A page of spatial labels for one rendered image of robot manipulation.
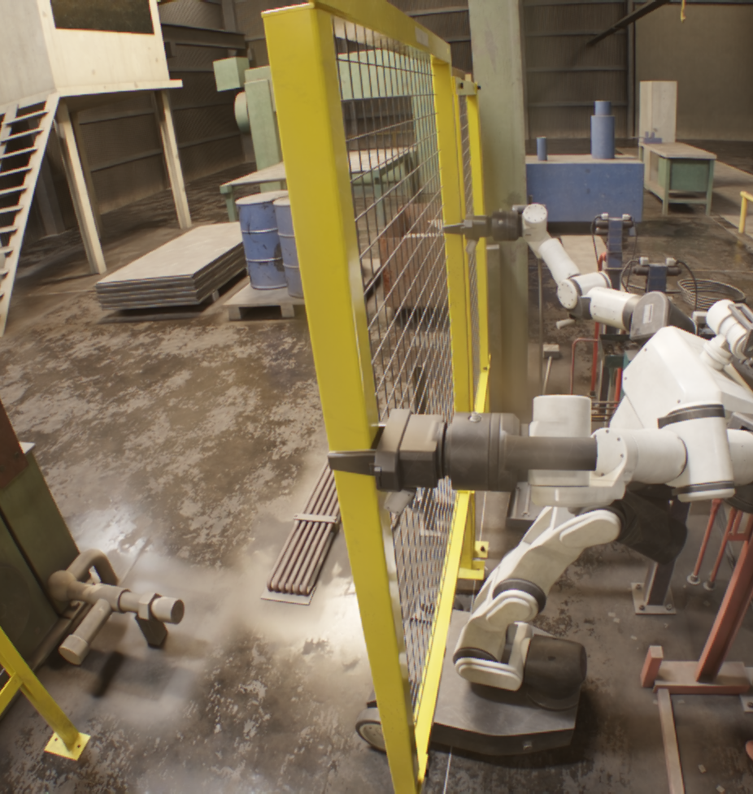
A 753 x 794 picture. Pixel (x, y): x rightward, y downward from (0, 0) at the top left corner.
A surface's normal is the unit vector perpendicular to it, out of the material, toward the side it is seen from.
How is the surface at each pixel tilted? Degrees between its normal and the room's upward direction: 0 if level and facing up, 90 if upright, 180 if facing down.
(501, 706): 0
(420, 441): 0
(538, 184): 90
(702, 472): 53
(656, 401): 65
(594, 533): 90
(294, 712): 0
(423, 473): 90
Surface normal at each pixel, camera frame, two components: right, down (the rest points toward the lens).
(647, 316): -0.82, -0.36
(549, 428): -0.24, -0.10
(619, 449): -0.87, -0.08
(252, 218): -0.34, 0.48
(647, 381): -0.94, -0.24
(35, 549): 0.97, 0.02
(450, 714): -0.11, -0.87
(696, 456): -0.58, -0.16
